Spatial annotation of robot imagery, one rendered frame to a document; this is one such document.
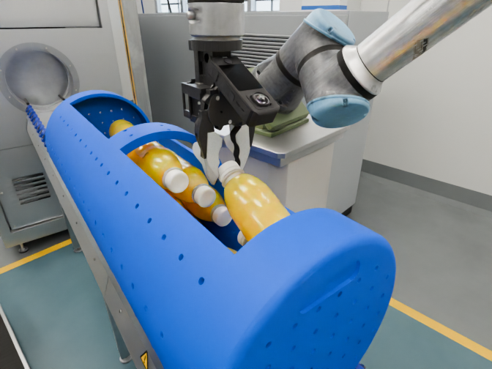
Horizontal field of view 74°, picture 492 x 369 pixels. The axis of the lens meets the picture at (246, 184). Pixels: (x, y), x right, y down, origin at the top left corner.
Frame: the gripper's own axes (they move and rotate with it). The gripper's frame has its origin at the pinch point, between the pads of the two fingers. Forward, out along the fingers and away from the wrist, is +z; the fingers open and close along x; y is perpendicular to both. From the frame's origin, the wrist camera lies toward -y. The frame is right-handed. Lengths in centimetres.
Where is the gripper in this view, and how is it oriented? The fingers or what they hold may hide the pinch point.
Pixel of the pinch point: (228, 174)
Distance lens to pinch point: 52.5
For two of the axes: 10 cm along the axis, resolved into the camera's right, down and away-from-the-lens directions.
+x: -8.0, 2.7, -5.3
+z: -0.1, 8.9, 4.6
